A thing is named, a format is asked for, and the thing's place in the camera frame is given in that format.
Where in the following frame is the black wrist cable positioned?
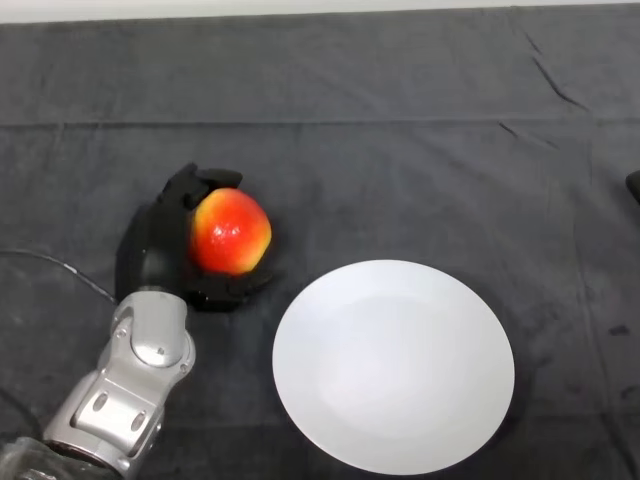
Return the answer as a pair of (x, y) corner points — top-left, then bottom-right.
(0, 248), (120, 305)

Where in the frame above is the black cloth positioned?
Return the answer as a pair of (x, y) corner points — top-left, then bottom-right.
(0, 8), (640, 480)

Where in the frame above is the white round plate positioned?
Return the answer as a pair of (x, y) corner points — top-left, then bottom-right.
(271, 258), (516, 476)

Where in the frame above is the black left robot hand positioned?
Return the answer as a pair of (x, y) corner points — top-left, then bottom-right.
(115, 161), (277, 314)

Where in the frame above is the red yellow apple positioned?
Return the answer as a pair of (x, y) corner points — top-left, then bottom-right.
(188, 187), (273, 277)

